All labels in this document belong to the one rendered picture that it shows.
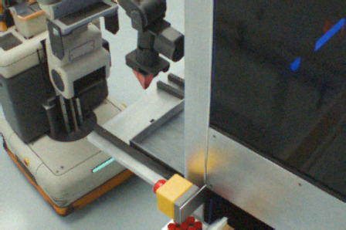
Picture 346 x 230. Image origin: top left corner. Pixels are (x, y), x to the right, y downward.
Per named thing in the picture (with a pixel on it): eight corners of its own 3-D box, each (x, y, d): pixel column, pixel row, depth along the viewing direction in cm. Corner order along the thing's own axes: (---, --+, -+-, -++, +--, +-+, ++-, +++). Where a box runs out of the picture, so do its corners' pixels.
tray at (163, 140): (276, 153, 132) (278, 144, 130) (223, 208, 118) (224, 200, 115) (187, 104, 149) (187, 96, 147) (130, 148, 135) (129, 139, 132)
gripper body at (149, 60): (153, 80, 113) (154, 56, 108) (123, 61, 118) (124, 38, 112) (171, 68, 117) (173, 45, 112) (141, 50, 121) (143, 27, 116)
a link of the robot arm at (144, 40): (149, 12, 111) (133, 21, 107) (171, 24, 108) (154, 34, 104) (147, 35, 115) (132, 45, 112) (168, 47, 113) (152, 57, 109)
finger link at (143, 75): (143, 99, 120) (144, 71, 113) (123, 85, 123) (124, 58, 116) (161, 86, 124) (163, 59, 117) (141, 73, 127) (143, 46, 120)
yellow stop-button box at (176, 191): (199, 206, 108) (200, 187, 104) (179, 225, 104) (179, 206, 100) (175, 191, 112) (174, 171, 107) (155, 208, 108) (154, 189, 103)
